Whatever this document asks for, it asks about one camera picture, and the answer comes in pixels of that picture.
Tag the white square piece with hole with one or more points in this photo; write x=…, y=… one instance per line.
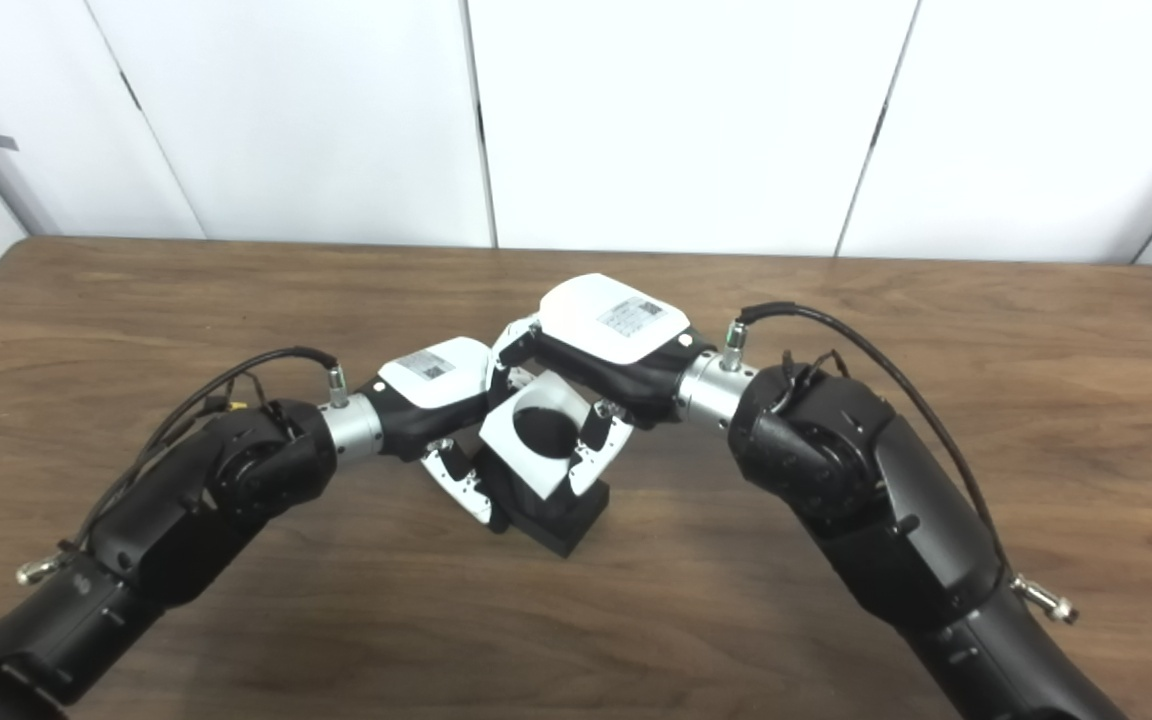
x=506, y=430

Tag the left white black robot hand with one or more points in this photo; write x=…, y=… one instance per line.
x=431, y=375

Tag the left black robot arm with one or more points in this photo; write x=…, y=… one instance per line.
x=186, y=510

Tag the black peg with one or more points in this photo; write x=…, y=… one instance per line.
x=556, y=520

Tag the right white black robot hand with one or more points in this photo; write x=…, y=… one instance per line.
x=606, y=320

